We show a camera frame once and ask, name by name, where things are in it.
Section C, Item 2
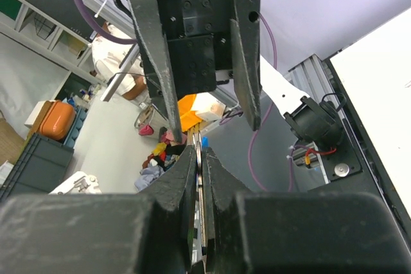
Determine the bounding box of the person in white shirt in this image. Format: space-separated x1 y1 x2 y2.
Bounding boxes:
90 34 148 103

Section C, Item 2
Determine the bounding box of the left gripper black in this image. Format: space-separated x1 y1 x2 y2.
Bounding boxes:
127 0 261 142

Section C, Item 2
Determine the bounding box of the blue key tag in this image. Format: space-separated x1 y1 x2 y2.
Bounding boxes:
202 136 209 148

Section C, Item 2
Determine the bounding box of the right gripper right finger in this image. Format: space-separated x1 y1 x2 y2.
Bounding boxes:
202 147 257 271

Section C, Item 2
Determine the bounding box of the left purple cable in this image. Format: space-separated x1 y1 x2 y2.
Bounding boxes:
66 0 139 46

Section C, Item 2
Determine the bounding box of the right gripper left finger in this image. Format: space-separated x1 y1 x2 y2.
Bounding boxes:
135 145 197 271

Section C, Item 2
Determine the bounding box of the orange case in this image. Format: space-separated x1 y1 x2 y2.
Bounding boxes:
39 101 76 141

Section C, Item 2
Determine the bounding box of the silver key with blue tag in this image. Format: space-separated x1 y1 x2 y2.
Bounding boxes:
193 130 206 260

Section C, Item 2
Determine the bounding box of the grey storage crate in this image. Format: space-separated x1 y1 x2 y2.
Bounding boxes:
1 133 74 201

